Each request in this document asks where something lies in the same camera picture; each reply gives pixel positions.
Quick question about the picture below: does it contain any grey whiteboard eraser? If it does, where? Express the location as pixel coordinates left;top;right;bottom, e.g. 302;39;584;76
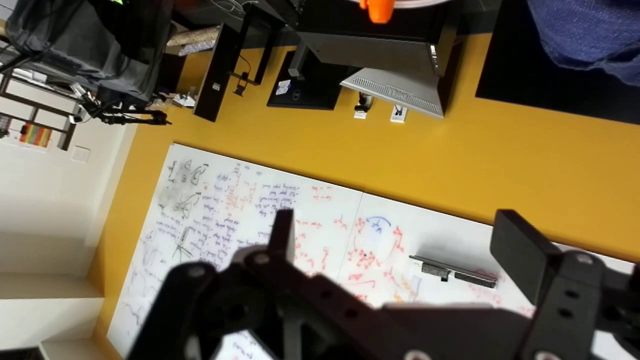
408;250;501;290

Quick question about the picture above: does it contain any orange and grey pen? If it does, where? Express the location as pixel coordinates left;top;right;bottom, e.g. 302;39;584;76
358;0;396;27

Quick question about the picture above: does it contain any whiteboard with writing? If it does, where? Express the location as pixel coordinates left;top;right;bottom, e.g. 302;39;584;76
106;143;640;360

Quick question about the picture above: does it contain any black draped table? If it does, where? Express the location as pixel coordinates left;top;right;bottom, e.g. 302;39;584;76
6;0;177;109

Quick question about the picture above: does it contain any black shelf rack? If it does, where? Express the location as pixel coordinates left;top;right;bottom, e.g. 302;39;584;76
0;109;79;153

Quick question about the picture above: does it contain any grey tilted panel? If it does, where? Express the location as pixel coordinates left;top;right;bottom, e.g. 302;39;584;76
338;65;449;121

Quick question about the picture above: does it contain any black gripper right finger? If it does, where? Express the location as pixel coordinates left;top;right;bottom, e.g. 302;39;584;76
488;209;569;316

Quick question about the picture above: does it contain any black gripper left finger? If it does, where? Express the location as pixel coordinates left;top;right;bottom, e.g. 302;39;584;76
266;209;296;265

